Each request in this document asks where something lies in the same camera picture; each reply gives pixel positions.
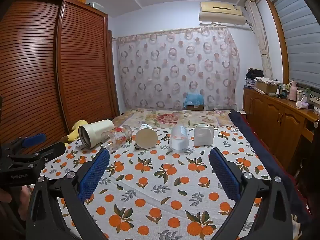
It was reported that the grey window blind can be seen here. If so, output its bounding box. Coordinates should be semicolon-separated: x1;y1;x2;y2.
269;0;320;91

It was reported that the stack of dark clothes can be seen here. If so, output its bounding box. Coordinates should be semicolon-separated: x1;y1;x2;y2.
245;67;264;88

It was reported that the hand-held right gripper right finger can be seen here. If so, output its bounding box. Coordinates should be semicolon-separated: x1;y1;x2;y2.
209;147;294;240

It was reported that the white square cup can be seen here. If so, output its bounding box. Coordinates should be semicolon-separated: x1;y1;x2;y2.
194;126;214;146

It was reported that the wooden sideboard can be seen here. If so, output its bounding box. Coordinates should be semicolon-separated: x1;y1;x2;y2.
243;86;320;178

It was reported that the brown slatted wardrobe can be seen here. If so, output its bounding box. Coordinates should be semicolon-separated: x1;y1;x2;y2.
0;0;121;155

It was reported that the white tissue box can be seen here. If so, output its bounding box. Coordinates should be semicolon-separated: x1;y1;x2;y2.
296;97;310;109

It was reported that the pink thermos flask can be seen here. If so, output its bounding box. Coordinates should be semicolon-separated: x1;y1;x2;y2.
287;80;299;102

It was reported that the orange fruit print cloth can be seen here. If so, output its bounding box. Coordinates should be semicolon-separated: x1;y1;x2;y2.
40;126;273;240

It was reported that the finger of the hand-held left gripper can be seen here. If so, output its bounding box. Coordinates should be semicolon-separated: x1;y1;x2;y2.
9;133;47;153
30;142;67;161

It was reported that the white paper cup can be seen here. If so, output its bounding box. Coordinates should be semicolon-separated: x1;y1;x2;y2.
135;123;159;149

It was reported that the yellow plush toy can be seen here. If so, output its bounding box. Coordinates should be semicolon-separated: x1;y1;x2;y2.
61;120;90;143

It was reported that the cream air conditioner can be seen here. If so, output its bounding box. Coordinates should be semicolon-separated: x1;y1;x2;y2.
198;1;247;26

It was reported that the cardboard box with cloth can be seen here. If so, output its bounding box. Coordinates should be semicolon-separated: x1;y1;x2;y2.
254;77;282;94

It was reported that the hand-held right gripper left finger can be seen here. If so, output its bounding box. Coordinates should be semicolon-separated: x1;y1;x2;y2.
25;148;111;240

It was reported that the blue plastic bag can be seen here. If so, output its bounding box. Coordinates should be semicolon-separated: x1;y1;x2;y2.
183;92;205;106

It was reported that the ring patterned sheer curtain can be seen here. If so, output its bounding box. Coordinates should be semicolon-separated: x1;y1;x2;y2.
112;26;241;111

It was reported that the floral blanket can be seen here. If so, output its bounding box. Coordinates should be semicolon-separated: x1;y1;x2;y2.
112;108;233;131

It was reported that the cream insulated cup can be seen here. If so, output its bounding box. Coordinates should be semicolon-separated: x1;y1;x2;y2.
78;119;116;149

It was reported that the tied beige window curtain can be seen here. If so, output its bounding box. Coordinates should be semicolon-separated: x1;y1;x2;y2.
244;0;274;81

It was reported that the floral print glass cup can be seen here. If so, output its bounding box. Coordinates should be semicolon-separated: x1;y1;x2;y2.
101;124;133;151

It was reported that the person's left hand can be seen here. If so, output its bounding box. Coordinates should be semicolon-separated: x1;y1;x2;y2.
0;186;32;205

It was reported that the translucent plastic cup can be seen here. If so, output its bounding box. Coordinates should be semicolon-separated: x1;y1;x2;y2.
171;123;189;152

